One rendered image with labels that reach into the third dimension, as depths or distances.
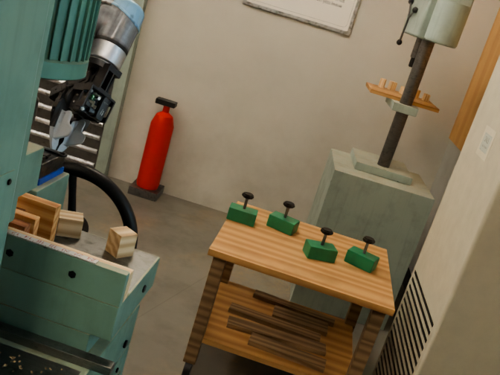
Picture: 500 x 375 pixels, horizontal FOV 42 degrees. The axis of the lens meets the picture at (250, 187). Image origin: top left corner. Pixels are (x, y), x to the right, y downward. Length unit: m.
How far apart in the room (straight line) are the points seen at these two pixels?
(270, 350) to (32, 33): 1.83
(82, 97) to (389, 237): 2.02
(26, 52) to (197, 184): 3.37
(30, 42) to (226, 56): 3.19
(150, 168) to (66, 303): 2.95
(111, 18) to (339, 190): 1.81
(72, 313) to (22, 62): 0.43
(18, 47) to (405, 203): 2.51
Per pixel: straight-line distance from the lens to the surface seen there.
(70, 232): 1.17
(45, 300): 1.04
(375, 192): 3.03
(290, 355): 2.41
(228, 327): 2.48
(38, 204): 1.11
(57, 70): 0.92
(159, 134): 3.87
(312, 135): 3.93
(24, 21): 0.73
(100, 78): 1.38
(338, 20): 3.83
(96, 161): 4.14
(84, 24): 0.94
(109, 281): 0.98
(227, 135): 3.97
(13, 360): 1.03
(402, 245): 3.14
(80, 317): 1.02
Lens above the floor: 1.40
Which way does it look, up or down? 17 degrees down
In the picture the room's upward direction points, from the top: 17 degrees clockwise
